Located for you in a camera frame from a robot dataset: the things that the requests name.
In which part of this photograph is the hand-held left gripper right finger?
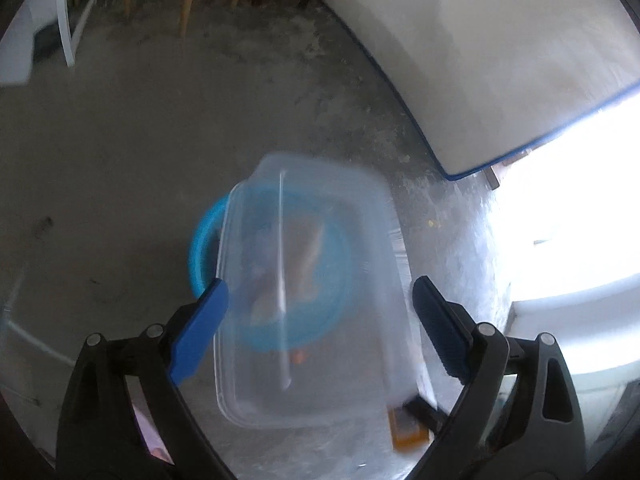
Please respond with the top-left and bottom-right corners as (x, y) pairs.
(407, 276), (587, 480)

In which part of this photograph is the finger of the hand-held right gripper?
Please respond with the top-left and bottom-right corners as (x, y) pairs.
(404, 397), (447, 427)

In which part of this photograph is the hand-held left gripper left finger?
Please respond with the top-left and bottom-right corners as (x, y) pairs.
(56, 279), (237, 480)

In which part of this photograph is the blue plastic basket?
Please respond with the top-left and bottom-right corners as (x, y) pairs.
(187, 185), (361, 353)

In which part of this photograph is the clear plastic container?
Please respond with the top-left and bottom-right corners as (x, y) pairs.
(214, 152), (426, 431)

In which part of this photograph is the white mattress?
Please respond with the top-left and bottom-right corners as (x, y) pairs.
(312, 0), (640, 181)

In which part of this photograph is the white side table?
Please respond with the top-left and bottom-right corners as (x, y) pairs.
(54, 0), (98, 68)

